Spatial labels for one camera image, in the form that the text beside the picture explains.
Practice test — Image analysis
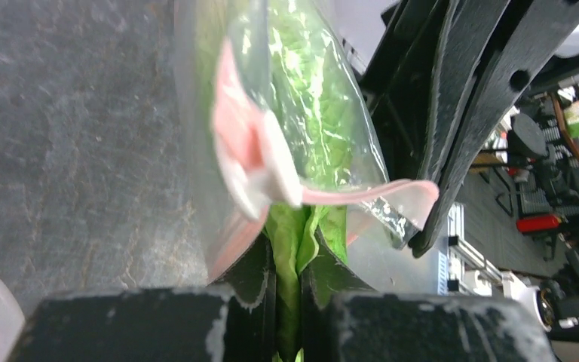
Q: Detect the red fire extinguisher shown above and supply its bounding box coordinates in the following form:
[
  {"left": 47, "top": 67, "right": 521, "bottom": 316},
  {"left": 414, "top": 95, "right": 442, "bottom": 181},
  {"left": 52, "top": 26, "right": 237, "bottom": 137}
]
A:
[{"left": 516, "top": 214, "right": 563, "bottom": 234}]

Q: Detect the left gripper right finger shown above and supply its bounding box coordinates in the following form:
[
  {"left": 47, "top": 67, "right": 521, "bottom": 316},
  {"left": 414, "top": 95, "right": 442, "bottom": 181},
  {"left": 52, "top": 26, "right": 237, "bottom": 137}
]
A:
[{"left": 301, "top": 232, "right": 555, "bottom": 361}]

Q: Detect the green napa cabbage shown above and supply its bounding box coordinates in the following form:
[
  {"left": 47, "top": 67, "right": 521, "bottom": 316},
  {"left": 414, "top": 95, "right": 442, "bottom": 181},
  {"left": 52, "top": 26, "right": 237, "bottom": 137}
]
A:
[{"left": 195, "top": 0, "right": 375, "bottom": 362}]

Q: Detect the clear zip top bag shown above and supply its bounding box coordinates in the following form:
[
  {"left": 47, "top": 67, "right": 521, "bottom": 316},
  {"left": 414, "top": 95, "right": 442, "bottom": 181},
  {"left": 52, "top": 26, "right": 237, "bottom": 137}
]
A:
[{"left": 172, "top": 0, "right": 440, "bottom": 284}]

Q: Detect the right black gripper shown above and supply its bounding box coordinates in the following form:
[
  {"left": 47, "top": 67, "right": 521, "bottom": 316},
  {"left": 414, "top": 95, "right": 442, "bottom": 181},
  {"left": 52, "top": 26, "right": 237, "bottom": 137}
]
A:
[{"left": 360, "top": 1, "right": 579, "bottom": 258}]

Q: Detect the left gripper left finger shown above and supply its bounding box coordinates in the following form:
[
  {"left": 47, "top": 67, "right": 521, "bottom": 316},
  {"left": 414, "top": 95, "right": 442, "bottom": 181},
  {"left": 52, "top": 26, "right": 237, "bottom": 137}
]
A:
[{"left": 8, "top": 237, "right": 276, "bottom": 361}]

